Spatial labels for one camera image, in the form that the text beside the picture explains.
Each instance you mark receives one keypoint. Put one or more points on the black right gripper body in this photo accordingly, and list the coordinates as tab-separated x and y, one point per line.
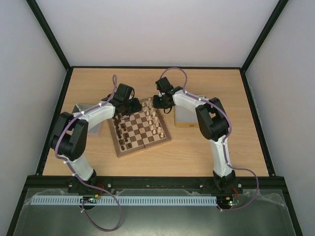
158	103

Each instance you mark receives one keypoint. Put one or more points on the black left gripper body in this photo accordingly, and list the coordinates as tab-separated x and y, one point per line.
131	108

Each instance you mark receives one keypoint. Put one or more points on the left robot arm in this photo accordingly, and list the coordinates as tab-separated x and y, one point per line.
69	137

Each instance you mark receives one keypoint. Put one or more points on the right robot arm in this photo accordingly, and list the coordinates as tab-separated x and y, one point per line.
213	125

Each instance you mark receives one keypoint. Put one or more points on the white pieces on board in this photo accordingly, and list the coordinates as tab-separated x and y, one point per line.
150	121

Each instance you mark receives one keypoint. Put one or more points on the dark chess pieces group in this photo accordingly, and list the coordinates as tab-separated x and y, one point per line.
122	134

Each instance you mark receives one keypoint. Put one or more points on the wooden chess board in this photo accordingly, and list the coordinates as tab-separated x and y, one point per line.
137	135

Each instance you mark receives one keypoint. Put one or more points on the gold metal tin tray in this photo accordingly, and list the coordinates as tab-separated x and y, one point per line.
185	113

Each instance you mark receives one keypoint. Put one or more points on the light blue slotted cable duct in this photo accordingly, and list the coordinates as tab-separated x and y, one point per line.
125	201

